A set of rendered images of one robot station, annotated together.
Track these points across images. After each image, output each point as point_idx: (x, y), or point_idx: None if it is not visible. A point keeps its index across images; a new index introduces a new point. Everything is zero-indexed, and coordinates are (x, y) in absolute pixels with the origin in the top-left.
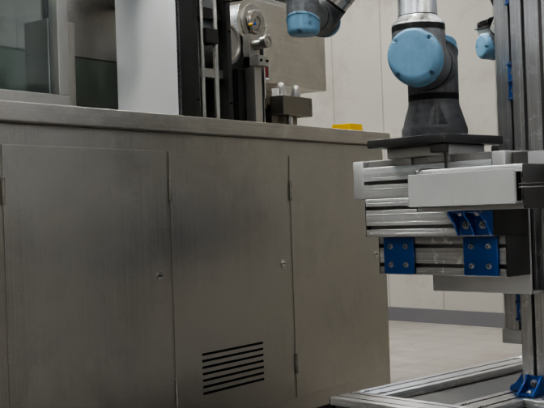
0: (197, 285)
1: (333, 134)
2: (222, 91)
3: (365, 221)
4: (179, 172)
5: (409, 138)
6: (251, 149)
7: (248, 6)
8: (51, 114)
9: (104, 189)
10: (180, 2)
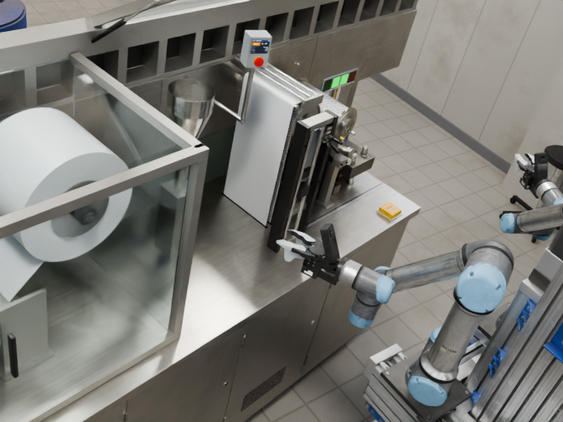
0: (250, 370)
1: (375, 239)
2: (302, 214)
3: (365, 389)
4: (251, 328)
5: (406, 400)
6: None
7: (345, 116)
8: (164, 373)
9: (196, 372)
10: (286, 174)
